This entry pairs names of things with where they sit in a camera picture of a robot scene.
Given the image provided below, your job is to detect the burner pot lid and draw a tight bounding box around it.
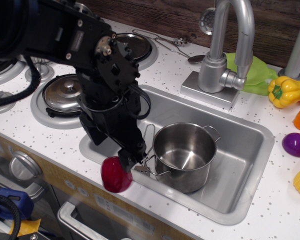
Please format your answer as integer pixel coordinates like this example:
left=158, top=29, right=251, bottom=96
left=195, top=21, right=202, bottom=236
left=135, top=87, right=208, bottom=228
left=116, top=33, right=152, bottom=62
left=42, top=74, right=82, bottom=118

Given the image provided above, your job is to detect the green cloth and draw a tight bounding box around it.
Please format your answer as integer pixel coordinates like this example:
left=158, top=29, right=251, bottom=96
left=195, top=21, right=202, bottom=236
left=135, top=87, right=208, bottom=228
left=225, top=52, right=278, bottom=96

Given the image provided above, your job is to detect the silver middle stove knob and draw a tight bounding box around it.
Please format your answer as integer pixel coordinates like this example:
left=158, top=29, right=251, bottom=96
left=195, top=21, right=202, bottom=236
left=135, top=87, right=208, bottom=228
left=24, top=63, right=55, bottom=83

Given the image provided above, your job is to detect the stainless steel pot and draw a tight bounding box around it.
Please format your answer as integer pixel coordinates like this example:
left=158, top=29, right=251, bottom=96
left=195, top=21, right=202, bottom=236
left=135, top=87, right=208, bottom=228
left=145, top=122, right=221, bottom=193

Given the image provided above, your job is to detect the red toy sweet potato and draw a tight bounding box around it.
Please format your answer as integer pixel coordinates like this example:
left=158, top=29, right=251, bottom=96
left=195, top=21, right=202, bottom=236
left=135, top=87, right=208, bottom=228
left=101, top=156, right=133, bottom=193

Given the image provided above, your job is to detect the front burner pot lid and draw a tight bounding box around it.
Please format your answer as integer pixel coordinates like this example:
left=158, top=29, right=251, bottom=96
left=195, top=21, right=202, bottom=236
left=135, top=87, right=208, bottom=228
left=42, top=74, right=82, bottom=118

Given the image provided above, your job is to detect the silver oven dial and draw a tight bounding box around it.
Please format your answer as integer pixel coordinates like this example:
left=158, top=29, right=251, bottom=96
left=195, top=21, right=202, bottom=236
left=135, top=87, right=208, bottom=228
left=9, top=150, right=43, bottom=181

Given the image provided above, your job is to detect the yellow tape piece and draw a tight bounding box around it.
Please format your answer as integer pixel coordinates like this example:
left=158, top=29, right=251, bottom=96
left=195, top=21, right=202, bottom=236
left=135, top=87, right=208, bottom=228
left=17, top=219, right=41, bottom=237

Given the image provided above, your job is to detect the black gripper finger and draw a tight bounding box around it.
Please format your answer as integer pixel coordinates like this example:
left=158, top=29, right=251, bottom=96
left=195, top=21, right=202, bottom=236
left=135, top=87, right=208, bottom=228
left=118, top=149, right=134, bottom=173
left=136, top=152, right=148, bottom=165

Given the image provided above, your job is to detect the metal spoon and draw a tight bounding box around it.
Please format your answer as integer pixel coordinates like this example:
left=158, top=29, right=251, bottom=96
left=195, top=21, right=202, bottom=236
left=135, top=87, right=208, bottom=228
left=155, top=40, right=205, bottom=64

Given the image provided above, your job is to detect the metal slotted ladle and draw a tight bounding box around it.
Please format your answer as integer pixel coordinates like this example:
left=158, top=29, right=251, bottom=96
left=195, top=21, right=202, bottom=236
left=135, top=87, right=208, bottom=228
left=199, top=7, right=216, bottom=36

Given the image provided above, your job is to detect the black braided cable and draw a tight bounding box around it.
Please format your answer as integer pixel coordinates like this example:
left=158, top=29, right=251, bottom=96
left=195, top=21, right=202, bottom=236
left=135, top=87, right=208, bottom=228
left=0, top=194, right=22, bottom=240

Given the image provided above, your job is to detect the silver toy faucet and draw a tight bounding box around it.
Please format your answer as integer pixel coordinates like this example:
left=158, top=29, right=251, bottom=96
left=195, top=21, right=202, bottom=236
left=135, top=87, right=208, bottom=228
left=180, top=0, right=256, bottom=111

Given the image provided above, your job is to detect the silver stove knob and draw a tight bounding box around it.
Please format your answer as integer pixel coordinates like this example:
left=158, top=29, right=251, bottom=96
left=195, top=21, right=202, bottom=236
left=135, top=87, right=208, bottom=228
left=24, top=63, right=55, bottom=83
left=0, top=91, right=16, bottom=115

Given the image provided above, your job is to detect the silver oven door handle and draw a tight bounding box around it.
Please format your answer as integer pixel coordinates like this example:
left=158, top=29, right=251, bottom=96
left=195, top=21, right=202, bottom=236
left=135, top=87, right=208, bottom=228
left=56, top=201, right=143, bottom=240

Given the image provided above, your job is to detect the rear burner pot lid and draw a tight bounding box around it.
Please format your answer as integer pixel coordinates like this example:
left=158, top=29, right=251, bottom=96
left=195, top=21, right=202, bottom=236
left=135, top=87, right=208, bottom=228
left=116, top=33, right=152, bottom=62

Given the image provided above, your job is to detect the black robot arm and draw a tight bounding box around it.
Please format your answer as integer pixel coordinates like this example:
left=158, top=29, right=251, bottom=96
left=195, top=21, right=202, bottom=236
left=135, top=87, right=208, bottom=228
left=0, top=0, right=150, bottom=172

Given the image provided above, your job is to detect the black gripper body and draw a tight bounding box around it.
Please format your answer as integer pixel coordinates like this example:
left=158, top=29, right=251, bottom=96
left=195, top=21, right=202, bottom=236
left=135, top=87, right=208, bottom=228
left=76, top=35, right=151, bottom=166

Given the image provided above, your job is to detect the black coil burner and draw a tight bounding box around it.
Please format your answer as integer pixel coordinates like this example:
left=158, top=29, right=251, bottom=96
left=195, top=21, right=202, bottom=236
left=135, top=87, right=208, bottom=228
left=0, top=59, right=17, bottom=73

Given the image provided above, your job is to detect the purple toy eggplant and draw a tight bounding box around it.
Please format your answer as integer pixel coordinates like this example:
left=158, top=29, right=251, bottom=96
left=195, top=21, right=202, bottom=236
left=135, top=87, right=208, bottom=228
left=282, top=133, right=300, bottom=158

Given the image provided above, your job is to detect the metal whisk utensil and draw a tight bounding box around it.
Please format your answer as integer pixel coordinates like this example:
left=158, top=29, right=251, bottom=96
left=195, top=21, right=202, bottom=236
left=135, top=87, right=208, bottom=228
left=132, top=28, right=189, bottom=47

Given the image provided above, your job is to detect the silver sink basin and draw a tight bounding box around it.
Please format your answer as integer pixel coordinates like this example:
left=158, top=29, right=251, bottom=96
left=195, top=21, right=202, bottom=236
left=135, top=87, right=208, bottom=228
left=79, top=84, right=275, bottom=226

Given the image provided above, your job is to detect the yellow toy bell pepper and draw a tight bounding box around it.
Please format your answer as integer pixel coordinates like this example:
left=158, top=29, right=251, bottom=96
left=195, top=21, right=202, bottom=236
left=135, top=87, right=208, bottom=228
left=268, top=76, right=300, bottom=109

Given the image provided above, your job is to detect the blue clamp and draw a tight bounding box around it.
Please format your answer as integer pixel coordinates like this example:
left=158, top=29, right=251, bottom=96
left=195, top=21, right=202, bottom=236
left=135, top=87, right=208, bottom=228
left=0, top=188, right=34, bottom=220

